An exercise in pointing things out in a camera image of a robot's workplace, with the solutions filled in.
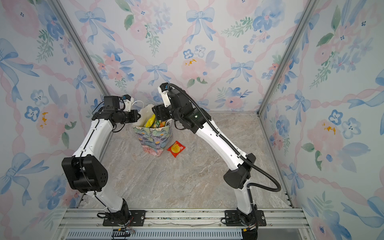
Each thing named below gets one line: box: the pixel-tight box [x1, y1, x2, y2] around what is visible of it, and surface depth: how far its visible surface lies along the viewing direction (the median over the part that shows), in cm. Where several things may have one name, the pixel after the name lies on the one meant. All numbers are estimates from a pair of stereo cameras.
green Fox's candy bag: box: [152, 119, 162, 128], surface depth 90 cm
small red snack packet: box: [167, 140, 186, 158], surface depth 100 cm
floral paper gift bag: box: [133, 104, 173, 157], surface depth 87 cm
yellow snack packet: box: [145, 114, 156, 128], surface depth 86 cm
